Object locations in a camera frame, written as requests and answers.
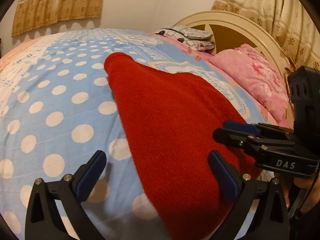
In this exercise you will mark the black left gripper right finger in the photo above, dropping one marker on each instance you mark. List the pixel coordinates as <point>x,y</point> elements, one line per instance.
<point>270,220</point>

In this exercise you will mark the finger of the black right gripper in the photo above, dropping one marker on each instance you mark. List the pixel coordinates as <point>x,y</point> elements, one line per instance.
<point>250,127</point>
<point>267,139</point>

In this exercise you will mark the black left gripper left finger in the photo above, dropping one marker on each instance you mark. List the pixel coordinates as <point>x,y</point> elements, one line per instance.
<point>43,220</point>

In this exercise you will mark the red embroidered knit sweater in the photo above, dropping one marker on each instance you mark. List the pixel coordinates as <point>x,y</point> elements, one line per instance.
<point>169,120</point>

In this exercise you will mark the right hand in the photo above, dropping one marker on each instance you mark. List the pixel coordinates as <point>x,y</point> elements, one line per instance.
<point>311,184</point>

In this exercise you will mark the pink floral folded quilt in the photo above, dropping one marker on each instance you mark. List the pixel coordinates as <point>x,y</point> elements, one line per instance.
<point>252,71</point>

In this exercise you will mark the cream wooden headboard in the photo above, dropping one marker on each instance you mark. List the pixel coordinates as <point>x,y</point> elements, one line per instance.
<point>230,30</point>

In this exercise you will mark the grey patterned pillow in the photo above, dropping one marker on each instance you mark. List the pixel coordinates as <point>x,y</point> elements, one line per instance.
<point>195,39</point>

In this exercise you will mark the polka dot patchwork bed sheet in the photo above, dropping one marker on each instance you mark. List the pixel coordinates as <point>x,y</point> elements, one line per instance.
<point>57,110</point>

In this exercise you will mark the beige side curtain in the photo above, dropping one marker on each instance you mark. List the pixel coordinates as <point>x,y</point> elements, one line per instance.
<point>286,21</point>

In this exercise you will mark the beige window curtain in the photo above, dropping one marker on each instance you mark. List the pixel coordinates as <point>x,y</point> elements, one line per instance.
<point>33,14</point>

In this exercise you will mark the black camera module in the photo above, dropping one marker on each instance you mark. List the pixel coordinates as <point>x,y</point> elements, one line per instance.
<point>304,94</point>

